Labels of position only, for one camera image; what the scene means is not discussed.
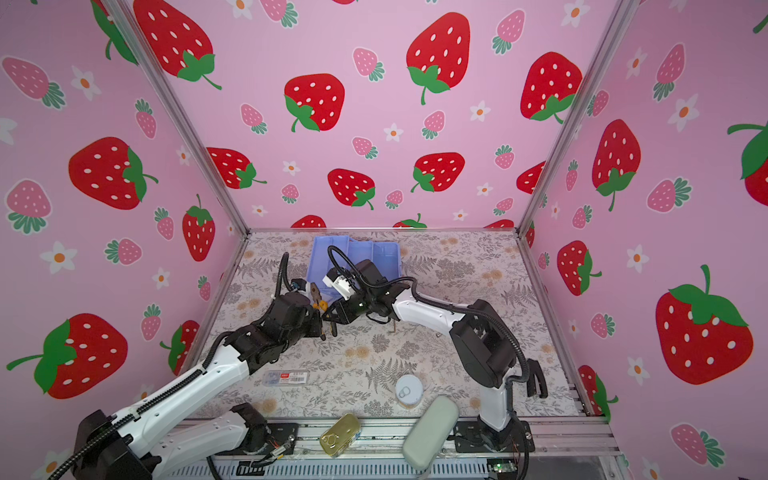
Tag white tool box pink handle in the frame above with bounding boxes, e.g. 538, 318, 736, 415
305, 235, 403, 304

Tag yellow handled black pliers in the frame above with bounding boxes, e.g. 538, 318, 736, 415
309, 282, 338, 341

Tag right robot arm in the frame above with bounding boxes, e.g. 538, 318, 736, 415
323, 260, 531, 452

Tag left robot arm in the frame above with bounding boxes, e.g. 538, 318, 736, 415
52, 292, 323, 479

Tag gold sardine tin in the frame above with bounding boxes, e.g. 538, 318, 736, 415
319, 413, 362, 457

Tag grey green glasses case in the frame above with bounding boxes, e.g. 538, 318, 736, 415
402, 395, 459, 472

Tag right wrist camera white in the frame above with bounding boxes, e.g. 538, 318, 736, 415
323, 269, 355, 300

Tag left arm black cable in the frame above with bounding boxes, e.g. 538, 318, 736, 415
47, 251, 301, 480

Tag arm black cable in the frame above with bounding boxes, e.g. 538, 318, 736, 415
326, 244, 550, 480
47, 251, 301, 480

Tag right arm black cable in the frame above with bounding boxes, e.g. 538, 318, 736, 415
326, 244, 550, 480

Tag aluminium front rail frame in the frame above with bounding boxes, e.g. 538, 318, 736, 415
119, 415, 631, 480

